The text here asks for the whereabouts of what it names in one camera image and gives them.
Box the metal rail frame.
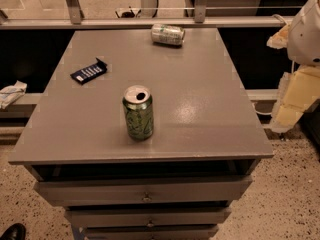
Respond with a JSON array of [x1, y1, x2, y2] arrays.
[[0, 0, 307, 30]]

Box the black shoe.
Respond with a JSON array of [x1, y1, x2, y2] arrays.
[[0, 223, 26, 240]]

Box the grey drawer cabinet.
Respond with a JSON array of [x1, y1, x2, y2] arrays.
[[9, 29, 272, 240]]

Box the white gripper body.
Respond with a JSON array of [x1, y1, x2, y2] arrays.
[[287, 0, 320, 66]]

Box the grey drawer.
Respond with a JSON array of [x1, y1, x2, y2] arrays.
[[83, 224, 218, 240], [34, 176, 252, 207], [65, 207, 231, 228]]

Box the white 7up can lying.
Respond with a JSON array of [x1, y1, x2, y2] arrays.
[[151, 24, 185, 46]]

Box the bottom grey drawer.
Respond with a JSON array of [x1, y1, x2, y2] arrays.
[[83, 224, 218, 240]]

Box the middle grey drawer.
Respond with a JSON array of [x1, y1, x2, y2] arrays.
[[65, 207, 231, 228]]

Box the green soda can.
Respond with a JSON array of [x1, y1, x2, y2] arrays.
[[122, 85, 154, 141]]

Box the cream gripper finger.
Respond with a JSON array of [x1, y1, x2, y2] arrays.
[[267, 24, 290, 49], [270, 65, 320, 133]]

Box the white cable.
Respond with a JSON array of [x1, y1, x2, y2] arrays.
[[253, 102, 274, 116]]

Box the dark blue snack packet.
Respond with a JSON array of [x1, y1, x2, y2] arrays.
[[70, 59, 108, 85]]

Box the top grey drawer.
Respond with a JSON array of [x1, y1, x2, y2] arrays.
[[34, 176, 252, 207]]

